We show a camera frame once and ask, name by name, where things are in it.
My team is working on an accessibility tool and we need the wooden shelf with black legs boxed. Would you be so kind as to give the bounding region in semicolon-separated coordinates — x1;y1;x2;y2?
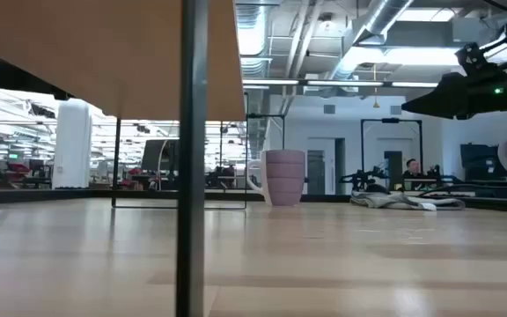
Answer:
0;0;249;317

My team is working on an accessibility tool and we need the grey folded cloth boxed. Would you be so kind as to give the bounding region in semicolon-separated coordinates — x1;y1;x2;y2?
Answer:
349;189;467;212

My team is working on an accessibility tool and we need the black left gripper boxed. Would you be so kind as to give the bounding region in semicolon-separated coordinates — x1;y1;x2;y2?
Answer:
15;65;73;101

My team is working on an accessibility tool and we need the grey door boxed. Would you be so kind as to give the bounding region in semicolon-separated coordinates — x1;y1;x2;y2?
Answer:
306;149;327;195

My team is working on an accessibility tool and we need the black aluminium table frame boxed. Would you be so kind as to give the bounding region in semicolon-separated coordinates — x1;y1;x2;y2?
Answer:
0;185;507;216

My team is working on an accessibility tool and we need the purple ribbed mug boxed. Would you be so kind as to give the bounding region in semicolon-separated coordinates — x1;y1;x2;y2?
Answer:
246;149;307;208

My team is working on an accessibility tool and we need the dark door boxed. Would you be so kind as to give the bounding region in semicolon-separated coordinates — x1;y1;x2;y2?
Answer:
384;151;403;188

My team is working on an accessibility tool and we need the black metal frame stand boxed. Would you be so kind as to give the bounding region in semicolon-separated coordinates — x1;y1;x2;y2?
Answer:
360;117;425;195
247;113;287;153

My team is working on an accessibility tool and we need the person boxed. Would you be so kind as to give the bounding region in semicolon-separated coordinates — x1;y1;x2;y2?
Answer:
401;158;423;181

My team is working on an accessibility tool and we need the yellow hanging pendant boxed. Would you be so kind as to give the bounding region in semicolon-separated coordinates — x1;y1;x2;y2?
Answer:
371;63;380;109

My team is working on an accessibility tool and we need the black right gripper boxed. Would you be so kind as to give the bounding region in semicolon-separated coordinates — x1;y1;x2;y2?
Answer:
401;41;507;121

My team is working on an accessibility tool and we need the black monitor on stand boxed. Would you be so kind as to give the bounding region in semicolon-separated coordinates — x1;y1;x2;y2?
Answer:
141;139;180;190

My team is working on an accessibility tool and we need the silver ventilation duct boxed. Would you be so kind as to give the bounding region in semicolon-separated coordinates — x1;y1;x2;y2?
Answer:
327;0;415;80

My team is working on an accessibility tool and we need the white building column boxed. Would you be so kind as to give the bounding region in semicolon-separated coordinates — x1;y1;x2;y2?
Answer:
52;99;93;189

